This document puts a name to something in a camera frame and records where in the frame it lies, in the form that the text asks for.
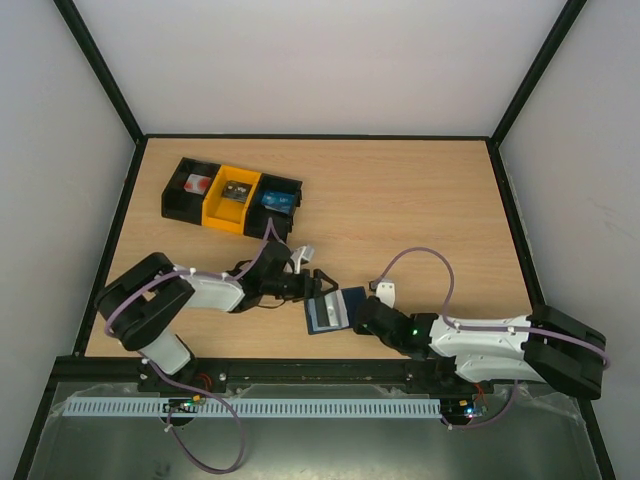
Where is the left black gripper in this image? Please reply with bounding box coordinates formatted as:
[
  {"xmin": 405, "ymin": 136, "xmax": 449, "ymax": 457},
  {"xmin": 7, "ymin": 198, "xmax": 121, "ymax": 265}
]
[{"xmin": 263, "ymin": 270, "xmax": 339, "ymax": 303}]

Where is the blue card holder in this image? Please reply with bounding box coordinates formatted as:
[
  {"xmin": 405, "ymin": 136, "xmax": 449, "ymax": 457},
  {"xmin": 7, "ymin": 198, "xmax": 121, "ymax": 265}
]
[{"xmin": 304, "ymin": 287, "xmax": 367, "ymax": 335}]

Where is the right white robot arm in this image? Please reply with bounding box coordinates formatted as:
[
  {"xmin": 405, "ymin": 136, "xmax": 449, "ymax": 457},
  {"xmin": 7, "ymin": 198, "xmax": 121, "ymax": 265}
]
[{"xmin": 353, "ymin": 296, "xmax": 609, "ymax": 400}]

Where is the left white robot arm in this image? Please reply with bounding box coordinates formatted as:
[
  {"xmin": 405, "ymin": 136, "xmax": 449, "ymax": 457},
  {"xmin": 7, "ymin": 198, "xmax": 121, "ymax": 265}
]
[{"xmin": 95, "ymin": 240, "xmax": 339, "ymax": 376}]

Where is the blue card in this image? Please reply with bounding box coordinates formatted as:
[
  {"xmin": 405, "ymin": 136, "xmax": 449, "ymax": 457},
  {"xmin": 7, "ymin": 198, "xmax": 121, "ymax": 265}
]
[{"xmin": 261, "ymin": 190, "xmax": 295, "ymax": 215}]

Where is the black card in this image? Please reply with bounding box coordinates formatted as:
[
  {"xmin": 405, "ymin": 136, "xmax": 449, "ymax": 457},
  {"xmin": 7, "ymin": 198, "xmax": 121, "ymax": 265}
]
[{"xmin": 221, "ymin": 180, "xmax": 253, "ymax": 204}]

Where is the red white card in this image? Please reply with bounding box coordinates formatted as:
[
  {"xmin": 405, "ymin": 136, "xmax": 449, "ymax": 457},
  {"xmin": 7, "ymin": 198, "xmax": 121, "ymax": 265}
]
[{"xmin": 183, "ymin": 174, "xmax": 212, "ymax": 195}]

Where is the black bin right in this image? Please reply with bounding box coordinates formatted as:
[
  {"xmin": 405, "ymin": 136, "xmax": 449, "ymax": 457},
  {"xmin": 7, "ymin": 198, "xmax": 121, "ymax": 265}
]
[{"xmin": 243, "ymin": 174, "xmax": 303, "ymax": 240}]

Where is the black bin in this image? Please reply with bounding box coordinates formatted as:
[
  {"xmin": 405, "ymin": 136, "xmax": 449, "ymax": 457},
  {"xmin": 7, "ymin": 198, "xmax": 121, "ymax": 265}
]
[
  {"xmin": 243, "ymin": 174, "xmax": 303, "ymax": 240},
  {"xmin": 161, "ymin": 157, "xmax": 221, "ymax": 225}
]

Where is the yellow bin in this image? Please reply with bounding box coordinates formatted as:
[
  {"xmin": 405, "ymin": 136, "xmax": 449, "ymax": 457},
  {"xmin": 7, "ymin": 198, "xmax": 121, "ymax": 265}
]
[{"xmin": 201, "ymin": 165, "xmax": 262, "ymax": 235}]

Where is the black bin left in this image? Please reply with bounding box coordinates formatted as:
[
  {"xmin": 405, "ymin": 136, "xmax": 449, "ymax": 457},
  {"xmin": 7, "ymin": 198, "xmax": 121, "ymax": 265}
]
[{"xmin": 161, "ymin": 157, "xmax": 221, "ymax": 225}]

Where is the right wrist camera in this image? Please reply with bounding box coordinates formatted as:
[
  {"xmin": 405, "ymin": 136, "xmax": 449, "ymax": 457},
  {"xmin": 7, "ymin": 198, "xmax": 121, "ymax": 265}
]
[{"xmin": 369, "ymin": 278, "xmax": 396, "ymax": 308}]

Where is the white slotted cable duct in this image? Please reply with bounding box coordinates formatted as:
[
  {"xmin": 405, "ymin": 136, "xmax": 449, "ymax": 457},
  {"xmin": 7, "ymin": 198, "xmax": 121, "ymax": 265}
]
[{"xmin": 62, "ymin": 397, "xmax": 441, "ymax": 419}]

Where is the black rail base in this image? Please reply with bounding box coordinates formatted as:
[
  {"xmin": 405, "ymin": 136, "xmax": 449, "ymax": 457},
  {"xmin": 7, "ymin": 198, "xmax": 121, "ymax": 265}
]
[{"xmin": 48, "ymin": 356, "xmax": 477, "ymax": 397}]

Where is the black enclosure frame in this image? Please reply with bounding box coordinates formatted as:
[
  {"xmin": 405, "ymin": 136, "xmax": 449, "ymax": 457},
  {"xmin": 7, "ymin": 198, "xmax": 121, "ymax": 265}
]
[{"xmin": 14, "ymin": 1, "xmax": 586, "ymax": 479}]

